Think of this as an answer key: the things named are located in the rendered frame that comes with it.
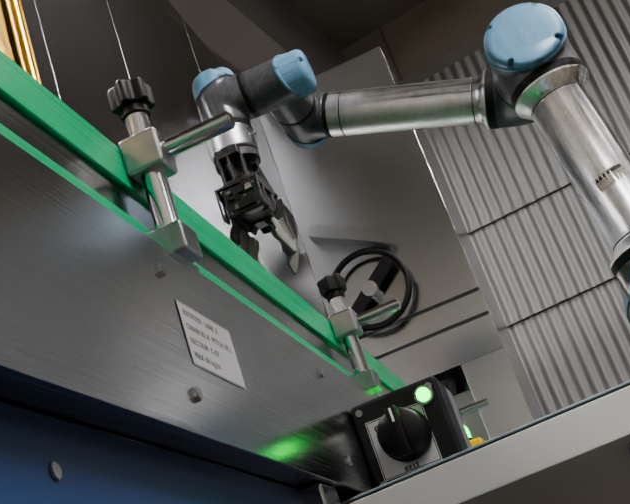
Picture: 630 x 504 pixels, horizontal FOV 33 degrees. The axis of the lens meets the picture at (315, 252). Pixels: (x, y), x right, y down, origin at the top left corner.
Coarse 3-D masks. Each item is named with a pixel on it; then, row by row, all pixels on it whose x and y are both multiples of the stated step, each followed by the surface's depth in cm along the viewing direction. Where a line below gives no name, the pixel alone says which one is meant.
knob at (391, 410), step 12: (384, 408) 86; (396, 408) 86; (408, 408) 87; (384, 420) 87; (396, 420) 86; (408, 420) 87; (420, 420) 86; (384, 432) 87; (396, 432) 85; (408, 432) 86; (420, 432) 86; (384, 444) 87; (396, 444) 85; (408, 444) 85; (420, 444) 86; (396, 456) 86; (408, 456) 86; (420, 456) 87
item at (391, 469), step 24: (432, 384) 89; (360, 408) 90; (432, 408) 89; (456, 408) 95; (360, 432) 90; (432, 432) 88; (456, 432) 88; (384, 456) 89; (432, 456) 87; (384, 480) 88
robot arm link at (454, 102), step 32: (320, 96) 176; (352, 96) 173; (384, 96) 171; (416, 96) 170; (448, 96) 168; (480, 96) 166; (288, 128) 175; (320, 128) 175; (352, 128) 174; (384, 128) 173; (416, 128) 173
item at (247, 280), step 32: (0, 64) 54; (0, 96) 53; (32, 96) 57; (0, 128) 51; (32, 128) 56; (64, 128) 59; (64, 160) 58; (96, 160) 62; (96, 192) 60; (128, 192) 66; (192, 224) 76; (224, 256) 80; (224, 288) 77; (256, 288) 87; (288, 288) 97; (288, 320) 93; (320, 320) 105; (320, 352) 99; (384, 384) 126
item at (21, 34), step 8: (8, 0) 140; (16, 0) 140; (8, 8) 140; (16, 8) 140; (16, 16) 139; (24, 16) 140; (16, 24) 139; (24, 24) 139; (16, 32) 138; (24, 32) 138; (16, 40) 138; (24, 40) 138; (16, 48) 138; (24, 48) 137; (32, 48) 138; (24, 56) 137; (32, 56) 137; (24, 64) 136; (32, 64) 136; (32, 72) 136; (40, 80) 136
